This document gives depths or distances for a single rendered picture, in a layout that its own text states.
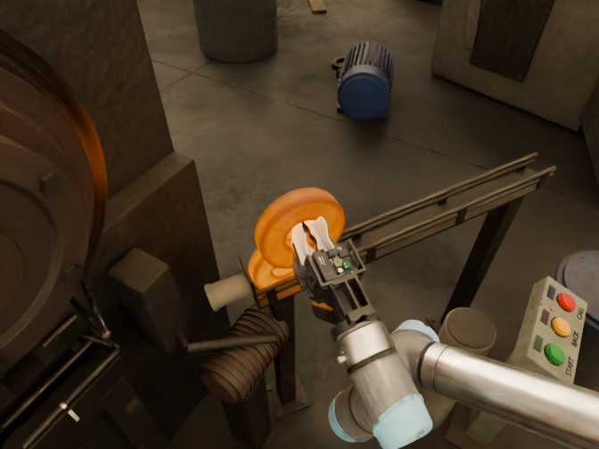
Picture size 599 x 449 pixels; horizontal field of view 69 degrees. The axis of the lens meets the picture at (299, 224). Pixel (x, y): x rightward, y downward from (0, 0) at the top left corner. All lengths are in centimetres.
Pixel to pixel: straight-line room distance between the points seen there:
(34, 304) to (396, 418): 45
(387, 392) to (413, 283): 127
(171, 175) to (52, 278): 42
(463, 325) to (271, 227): 62
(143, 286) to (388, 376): 46
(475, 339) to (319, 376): 64
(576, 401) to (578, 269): 89
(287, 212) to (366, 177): 161
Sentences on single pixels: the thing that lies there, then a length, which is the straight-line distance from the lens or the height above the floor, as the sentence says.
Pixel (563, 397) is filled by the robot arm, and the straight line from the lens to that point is 66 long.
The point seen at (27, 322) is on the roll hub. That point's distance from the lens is 59.
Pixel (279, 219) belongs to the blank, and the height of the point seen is 96.
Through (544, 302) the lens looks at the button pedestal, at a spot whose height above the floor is 62.
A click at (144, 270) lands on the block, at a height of 80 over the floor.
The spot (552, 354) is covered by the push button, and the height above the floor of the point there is 61.
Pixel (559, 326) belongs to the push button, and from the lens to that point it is 111.
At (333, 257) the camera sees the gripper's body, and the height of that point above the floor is 95.
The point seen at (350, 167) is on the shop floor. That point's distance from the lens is 232.
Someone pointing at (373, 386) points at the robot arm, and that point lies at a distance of 60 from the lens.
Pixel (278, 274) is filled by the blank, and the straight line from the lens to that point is 96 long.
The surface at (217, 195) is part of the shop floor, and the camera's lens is 218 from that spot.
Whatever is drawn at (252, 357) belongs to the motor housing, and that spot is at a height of 52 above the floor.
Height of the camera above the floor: 144
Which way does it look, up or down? 46 degrees down
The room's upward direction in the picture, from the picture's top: straight up
